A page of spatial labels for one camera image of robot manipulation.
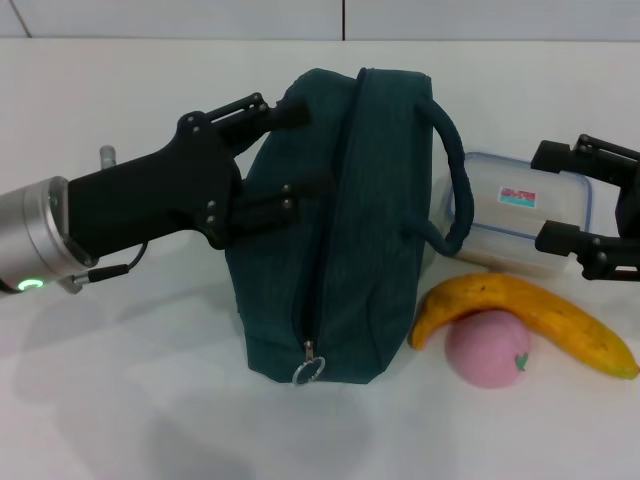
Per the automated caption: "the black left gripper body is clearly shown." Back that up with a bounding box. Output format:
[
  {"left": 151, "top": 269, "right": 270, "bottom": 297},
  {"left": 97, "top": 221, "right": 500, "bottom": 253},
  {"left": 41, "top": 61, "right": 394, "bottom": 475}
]
[{"left": 67, "top": 112, "right": 247, "bottom": 262}]

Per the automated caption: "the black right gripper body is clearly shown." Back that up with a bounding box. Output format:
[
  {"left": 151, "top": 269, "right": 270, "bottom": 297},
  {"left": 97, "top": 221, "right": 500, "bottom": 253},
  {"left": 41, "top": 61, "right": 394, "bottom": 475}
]
[{"left": 615, "top": 182, "right": 640, "bottom": 242}]

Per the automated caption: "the yellow banana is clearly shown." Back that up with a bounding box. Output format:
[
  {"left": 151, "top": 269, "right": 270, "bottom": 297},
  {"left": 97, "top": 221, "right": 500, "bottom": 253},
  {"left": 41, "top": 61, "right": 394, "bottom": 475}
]
[{"left": 409, "top": 272, "right": 640, "bottom": 381}]

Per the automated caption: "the clear lunch box blue seal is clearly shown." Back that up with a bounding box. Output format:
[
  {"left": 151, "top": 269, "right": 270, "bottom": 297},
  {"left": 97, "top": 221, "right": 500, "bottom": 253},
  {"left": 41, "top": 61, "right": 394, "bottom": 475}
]
[{"left": 446, "top": 150, "right": 595, "bottom": 279}]

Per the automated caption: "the dark teal insulated lunch bag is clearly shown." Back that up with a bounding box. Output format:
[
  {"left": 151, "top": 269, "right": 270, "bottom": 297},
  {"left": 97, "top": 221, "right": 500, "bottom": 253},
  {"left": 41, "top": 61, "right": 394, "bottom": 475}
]
[{"left": 223, "top": 66, "right": 475, "bottom": 387}]

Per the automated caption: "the pink toy peach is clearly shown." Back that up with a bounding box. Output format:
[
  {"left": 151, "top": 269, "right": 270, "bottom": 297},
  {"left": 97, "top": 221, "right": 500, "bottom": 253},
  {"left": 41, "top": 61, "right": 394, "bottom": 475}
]
[{"left": 445, "top": 309, "right": 533, "bottom": 390}]

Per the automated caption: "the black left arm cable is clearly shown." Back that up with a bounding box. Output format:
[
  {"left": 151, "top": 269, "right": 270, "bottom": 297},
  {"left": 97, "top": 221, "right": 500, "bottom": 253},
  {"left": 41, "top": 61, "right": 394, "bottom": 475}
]
[{"left": 74, "top": 242, "right": 149, "bottom": 287}]

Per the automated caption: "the silver zipper pull ring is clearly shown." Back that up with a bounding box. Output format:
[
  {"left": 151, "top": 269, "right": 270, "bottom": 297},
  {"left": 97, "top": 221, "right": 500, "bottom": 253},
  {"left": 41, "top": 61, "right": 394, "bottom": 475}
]
[{"left": 291, "top": 339, "right": 327, "bottom": 387}]

